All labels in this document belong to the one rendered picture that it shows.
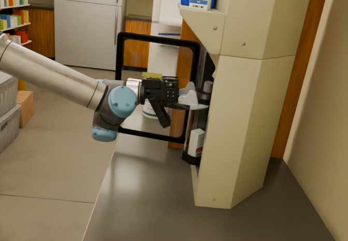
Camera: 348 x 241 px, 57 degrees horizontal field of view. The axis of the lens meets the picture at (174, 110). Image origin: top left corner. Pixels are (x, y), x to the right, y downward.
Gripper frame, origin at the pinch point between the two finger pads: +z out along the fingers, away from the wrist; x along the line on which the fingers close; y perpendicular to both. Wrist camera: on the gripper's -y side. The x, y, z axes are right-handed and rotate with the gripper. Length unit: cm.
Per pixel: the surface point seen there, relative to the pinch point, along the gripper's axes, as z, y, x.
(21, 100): -163, -84, 221
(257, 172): 18.9, -21.6, -4.8
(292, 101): 37.5, -5.8, 23.1
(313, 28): 40, 22, 23
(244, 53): 7.4, 18.9, -14.0
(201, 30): -4.1, 23.8, -14.1
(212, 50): -0.8, 19.1, -14.0
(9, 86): -152, -56, 179
